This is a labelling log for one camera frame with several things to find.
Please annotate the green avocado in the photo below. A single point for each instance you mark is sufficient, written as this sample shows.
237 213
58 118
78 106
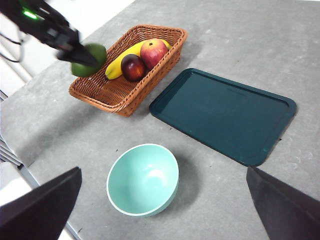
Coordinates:
100 51

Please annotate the yellow banana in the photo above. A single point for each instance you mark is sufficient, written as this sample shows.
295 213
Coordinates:
117 68

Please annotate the dark rectangular tray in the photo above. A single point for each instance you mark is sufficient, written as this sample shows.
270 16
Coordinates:
220 112

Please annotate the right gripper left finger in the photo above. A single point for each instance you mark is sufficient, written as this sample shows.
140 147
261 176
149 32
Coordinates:
40 212

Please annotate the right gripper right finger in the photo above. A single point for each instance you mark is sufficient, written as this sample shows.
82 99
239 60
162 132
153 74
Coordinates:
290 212

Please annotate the red apple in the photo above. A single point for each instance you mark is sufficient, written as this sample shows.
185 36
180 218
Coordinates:
153 52

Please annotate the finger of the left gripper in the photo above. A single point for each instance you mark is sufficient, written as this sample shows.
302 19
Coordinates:
80 56

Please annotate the teal ribbed bowl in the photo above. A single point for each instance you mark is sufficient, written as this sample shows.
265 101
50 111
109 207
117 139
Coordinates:
142 180

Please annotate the dark red plum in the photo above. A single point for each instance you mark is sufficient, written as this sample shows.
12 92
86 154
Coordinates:
133 68

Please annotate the brown wicker basket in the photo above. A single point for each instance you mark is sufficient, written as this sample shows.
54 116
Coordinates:
120 98

